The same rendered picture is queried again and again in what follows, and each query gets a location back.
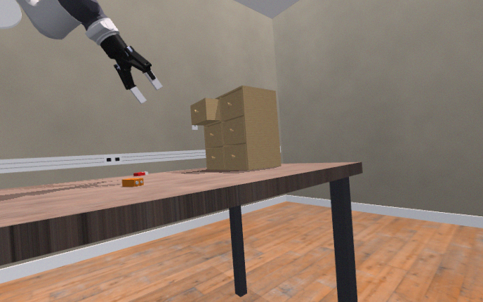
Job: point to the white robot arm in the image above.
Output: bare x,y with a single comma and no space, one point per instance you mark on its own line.
55,19

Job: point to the brown wooden chest of drawers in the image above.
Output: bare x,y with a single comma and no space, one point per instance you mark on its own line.
260,125

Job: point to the brown wooden drawer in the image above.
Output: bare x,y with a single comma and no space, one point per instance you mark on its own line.
214,135
215,158
235,157
233,131
206,111
232,105

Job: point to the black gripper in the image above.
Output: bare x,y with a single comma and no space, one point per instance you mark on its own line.
126,57

